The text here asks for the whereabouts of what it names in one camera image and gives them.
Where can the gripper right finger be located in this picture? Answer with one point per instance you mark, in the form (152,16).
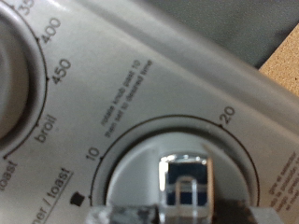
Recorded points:
(246,215)

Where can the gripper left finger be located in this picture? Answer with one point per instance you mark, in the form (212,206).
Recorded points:
(124,215)

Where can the silver oven knob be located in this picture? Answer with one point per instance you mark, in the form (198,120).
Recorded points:
(9,93)
(137,174)

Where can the silver toaster oven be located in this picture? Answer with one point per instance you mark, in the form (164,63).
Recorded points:
(155,62)

